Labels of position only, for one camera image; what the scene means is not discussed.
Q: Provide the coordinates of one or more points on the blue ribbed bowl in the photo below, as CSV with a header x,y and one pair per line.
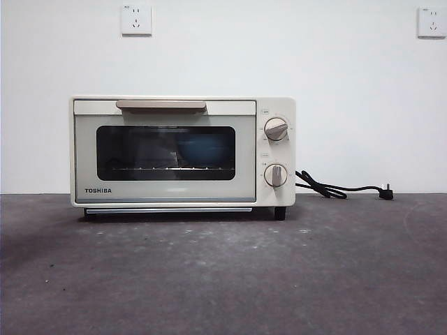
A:
x,y
202,153

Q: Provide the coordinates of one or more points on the beige oven control knob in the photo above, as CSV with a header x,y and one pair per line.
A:
x,y
275,175
276,129

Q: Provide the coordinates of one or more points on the metal oven crumb tray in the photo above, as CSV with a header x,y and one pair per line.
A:
x,y
167,210

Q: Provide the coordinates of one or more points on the cream Toshiba toaster oven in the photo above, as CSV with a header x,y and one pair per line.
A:
x,y
274,104

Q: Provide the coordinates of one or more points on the white wall socket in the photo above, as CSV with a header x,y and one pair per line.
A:
x,y
136,20
432,22

